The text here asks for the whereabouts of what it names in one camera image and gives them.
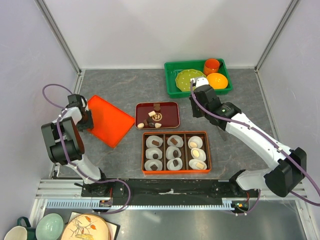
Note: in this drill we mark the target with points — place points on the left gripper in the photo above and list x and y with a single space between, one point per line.
89 125

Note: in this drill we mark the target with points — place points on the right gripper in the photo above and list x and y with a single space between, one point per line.
195 113

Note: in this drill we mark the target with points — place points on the orange box lid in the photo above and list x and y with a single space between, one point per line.
110 124

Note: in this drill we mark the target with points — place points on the white oval chocolate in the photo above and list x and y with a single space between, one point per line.
196 153
193 145

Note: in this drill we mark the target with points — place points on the dark red lacquer tray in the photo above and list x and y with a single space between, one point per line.
166 113

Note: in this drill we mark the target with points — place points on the white rectangular chocolate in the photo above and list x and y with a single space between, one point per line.
200 165

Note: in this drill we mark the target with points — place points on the brown bar chocolate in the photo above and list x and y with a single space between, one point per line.
156 143

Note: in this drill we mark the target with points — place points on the dark brown square chocolate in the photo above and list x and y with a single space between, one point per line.
176 163

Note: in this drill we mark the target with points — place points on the dark round chocolate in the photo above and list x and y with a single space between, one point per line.
155 156

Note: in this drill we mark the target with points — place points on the metal serving tongs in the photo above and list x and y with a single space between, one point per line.
223 135

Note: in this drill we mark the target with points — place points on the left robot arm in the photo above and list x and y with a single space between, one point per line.
65 146

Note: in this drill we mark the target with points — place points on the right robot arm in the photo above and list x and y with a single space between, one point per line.
285 166

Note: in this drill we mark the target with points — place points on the white triangular chocolate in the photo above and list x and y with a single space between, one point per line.
158 125

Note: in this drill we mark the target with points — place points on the orange chocolate box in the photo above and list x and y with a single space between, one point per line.
185 150

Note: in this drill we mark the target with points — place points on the white round chocolate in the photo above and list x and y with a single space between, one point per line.
140 125

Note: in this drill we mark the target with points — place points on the white paper cup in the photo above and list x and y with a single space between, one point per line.
202 154
151 138
151 162
192 164
197 140
179 140
154 150
171 167
170 150

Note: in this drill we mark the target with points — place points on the yellow-green dotted plate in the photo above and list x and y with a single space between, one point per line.
183 78

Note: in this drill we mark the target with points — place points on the orange bowl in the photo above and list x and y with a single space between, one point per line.
217 81

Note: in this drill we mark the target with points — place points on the orange cup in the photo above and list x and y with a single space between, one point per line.
211 65

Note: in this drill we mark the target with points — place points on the green plastic bin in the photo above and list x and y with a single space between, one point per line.
172 69

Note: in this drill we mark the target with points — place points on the floral decorated plate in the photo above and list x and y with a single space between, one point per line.
86 227

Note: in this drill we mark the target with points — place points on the pale green bowl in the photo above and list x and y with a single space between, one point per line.
50 227

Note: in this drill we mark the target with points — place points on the dark green mug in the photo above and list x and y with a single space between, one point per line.
24 222

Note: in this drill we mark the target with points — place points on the white mug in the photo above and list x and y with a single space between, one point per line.
17 233

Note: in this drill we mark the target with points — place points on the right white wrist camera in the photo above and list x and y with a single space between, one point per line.
199 81

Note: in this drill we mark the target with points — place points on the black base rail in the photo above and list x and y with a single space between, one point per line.
145 192

